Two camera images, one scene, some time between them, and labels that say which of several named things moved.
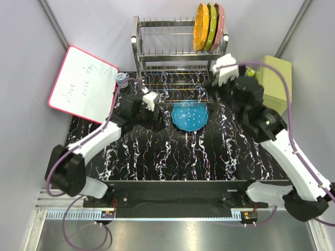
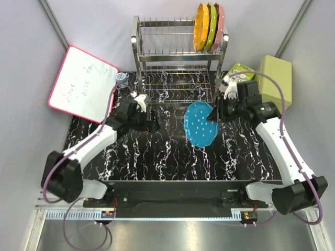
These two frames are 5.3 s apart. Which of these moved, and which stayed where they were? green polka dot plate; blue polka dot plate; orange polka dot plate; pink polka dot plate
Moved: blue polka dot plate
Stayed: orange polka dot plate; pink polka dot plate; green polka dot plate
